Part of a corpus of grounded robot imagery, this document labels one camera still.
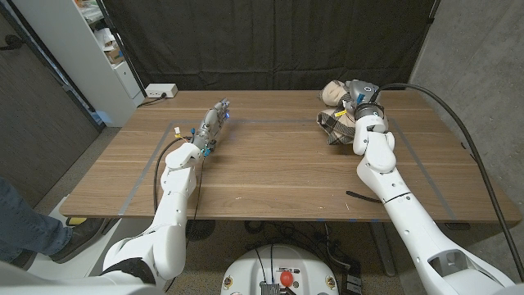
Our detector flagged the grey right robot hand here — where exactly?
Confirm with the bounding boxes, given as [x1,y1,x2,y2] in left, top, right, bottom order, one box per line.
[343,79,386,120]

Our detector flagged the small cardboard box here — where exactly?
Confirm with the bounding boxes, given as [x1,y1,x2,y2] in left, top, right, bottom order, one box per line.
[104,45,126,65]

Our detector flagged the white power outlet box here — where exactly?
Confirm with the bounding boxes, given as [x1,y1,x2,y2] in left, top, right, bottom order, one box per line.
[145,83,179,99]

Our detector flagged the black curtain backdrop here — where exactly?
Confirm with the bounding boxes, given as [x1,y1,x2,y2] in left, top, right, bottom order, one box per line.
[102,0,437,92]

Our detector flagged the black floor power strip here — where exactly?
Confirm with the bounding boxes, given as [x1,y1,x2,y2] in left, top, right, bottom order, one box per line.
[341,261,364,295]

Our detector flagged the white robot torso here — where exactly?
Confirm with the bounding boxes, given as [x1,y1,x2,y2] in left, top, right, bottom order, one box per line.
[220,244,340,295]

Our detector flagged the black door handle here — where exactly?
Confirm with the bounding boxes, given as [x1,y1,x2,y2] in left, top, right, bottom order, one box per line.
[0,34,25,52]

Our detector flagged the white shelf cabinet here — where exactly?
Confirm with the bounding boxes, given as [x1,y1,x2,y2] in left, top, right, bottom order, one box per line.
[11,0,147,128]

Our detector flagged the black stand pole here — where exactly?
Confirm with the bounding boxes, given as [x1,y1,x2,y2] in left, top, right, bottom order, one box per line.
[94,0,147,98]

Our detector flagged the black power cord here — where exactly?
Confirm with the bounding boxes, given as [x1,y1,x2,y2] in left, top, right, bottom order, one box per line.
[137,93,169,108]

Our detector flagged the beige plaid scarf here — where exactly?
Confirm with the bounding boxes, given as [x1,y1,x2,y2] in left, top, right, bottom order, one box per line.
[317,79,390,146]

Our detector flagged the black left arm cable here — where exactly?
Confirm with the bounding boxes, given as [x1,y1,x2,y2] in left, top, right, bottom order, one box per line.
[152,136,193,214]

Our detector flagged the black round floor fan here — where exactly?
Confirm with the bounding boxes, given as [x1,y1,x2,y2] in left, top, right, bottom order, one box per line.
[184,220,217,242]

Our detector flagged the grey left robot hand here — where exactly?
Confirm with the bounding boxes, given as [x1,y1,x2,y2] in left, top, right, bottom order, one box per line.
[191,97,231,157]

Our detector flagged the person leg in jeans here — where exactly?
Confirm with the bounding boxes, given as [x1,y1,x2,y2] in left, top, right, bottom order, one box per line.
[0,178,74,266]

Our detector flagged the white floor panel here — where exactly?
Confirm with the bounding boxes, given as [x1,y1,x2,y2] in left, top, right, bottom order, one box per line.
[16,195,124,284]

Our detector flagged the dark work shoe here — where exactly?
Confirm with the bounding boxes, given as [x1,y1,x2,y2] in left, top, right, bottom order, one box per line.
[48,217,108,265]
[7,249,38,271]

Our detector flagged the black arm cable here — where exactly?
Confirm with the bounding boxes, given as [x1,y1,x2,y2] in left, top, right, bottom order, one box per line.
[370,83,524,282]
[152,136,193,214]

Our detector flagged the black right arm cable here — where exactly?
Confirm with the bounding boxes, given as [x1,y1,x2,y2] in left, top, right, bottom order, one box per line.
[370,83,524,282]

